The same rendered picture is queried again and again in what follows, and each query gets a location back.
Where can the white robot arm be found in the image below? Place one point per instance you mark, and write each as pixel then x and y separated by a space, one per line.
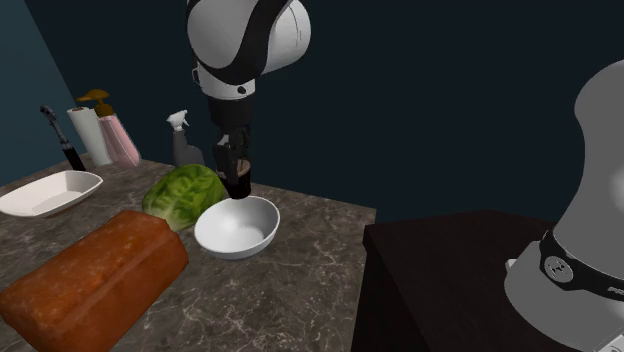
pixel 229 34

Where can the brown bread loaf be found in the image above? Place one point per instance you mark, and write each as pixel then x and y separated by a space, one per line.
pixel 92 287

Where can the pink soap dispenser brown pump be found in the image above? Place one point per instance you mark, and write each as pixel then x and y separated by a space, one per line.
pixel 119 141

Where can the green cabbage head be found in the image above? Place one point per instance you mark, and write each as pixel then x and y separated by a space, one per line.
pixel 183 195

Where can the grey spray bottle white head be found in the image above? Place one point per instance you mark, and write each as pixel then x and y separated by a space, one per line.
pixel 185 148

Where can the white round bowl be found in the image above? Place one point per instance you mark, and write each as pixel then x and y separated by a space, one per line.
pixel 239 234

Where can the white rectangular dish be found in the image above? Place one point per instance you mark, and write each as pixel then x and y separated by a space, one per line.
pixel 46 192

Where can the white paper towel roll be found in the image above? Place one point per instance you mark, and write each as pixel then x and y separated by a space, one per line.
pixel 90 136

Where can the dark robot stand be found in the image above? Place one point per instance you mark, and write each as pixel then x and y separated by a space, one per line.
pixel 438 273

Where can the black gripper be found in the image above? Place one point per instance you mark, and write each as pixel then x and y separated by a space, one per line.
pixel 230 113

